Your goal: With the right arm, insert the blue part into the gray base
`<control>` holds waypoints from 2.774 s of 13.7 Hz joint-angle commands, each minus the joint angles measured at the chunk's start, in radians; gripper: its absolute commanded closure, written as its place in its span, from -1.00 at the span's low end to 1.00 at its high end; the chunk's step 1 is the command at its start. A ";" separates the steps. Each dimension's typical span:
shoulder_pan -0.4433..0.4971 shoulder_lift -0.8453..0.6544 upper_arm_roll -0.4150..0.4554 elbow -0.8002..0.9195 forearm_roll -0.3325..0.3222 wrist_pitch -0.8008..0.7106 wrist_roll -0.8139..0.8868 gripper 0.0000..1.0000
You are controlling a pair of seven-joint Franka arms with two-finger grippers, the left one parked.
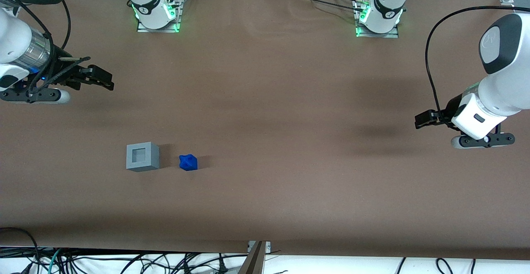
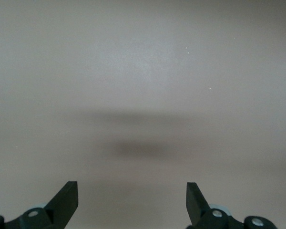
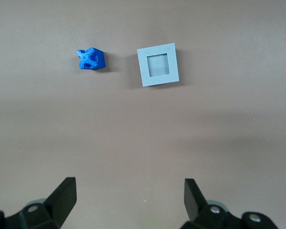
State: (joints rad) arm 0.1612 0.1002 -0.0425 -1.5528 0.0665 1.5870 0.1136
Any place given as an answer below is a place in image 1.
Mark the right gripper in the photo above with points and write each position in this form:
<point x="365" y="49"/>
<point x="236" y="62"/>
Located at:
<point x="62" y="70"/>

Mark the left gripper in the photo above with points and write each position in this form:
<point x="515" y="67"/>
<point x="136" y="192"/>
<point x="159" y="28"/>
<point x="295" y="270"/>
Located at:
<point x="452" y="107"/>

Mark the blue plastic part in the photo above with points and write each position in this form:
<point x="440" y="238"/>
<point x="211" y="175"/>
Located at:
<point x="188" y="163"/>

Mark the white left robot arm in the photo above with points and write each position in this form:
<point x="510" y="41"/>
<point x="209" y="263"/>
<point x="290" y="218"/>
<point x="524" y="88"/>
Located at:
<point x="509" y="79"/>

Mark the gray cube base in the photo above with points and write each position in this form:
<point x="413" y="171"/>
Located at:
<point x="143" y="157"/>

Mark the dark profile beam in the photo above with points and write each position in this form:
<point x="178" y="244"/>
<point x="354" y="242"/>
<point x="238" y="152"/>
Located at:
<point x="252" y="261"/>

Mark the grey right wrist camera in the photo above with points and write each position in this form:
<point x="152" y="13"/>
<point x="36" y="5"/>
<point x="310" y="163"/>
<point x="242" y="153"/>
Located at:
<point x="58" y="96"/>

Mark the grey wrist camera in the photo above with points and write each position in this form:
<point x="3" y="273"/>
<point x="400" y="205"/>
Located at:
<point x="484" y="140"/>
<point x="58" y="96"/>

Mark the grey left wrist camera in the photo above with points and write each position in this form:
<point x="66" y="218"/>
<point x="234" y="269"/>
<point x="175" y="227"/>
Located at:
<point x="484" y="140"/>

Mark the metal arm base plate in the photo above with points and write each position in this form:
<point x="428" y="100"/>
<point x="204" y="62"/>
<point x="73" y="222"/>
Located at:
<point x="159" y="30"/>
<point x="377" y="35"/>

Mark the metal table edge bracket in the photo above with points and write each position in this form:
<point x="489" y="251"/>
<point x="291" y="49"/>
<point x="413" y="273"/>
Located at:
<point x="267" y="246"/>

